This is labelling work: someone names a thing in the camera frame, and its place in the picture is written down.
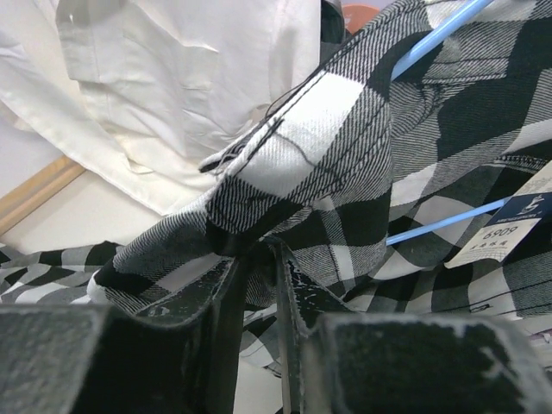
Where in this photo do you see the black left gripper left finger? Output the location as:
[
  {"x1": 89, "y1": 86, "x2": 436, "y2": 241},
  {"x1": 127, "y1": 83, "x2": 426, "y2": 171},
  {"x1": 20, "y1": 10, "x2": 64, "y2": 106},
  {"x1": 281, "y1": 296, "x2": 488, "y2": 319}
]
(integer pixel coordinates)
[{"x1": 1, "y1": 260, "x2": 248, "y2": 413}]

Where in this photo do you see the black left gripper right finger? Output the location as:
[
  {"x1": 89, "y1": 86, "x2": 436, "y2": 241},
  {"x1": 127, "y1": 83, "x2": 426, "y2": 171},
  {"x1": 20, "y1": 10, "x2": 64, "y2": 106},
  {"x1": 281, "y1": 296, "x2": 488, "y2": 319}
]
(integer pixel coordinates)
[{"x1": 273, "y1": 245, "x2": 551, "y2": 413}]

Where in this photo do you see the black white plaid shirt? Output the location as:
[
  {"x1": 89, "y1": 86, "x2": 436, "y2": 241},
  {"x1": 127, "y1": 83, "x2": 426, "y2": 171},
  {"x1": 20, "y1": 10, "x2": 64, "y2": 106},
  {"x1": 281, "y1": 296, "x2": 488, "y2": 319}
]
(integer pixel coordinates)
[{"x1": 1, "y1": 1, "x2": 551, "y2": 374}]

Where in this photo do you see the blue wire hanger plaid shirt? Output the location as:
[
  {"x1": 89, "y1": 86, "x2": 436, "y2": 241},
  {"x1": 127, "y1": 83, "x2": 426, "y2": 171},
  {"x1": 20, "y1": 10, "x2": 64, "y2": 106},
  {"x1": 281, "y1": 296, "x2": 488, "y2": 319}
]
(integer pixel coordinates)
[{"x1": 386, "y1": 0, "x2": 509, "y2": 246}]

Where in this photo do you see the paper shirt price tag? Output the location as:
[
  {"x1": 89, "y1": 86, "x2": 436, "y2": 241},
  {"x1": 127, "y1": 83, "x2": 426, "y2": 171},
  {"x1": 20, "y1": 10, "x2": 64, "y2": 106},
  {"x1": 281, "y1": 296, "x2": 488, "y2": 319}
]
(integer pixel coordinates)
[{"x1": 444, "y1": 162, "x2": 551, "y2": 268}]

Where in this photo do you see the wooden clothes rack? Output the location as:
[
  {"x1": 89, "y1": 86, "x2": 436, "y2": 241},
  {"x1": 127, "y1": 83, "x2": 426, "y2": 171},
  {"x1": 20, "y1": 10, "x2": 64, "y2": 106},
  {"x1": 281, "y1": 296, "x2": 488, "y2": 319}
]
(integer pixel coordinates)
[{"x1": 1, "y1": 156, "x2": 85, "y2": 235}]

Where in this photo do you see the pink laundry basket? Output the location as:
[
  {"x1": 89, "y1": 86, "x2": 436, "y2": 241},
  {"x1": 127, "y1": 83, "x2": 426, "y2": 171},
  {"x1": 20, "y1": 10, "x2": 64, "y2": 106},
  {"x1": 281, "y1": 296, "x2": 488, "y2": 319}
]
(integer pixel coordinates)
[{"x1": 342, "y1": 3, "x2": 380, "y2": 35}]

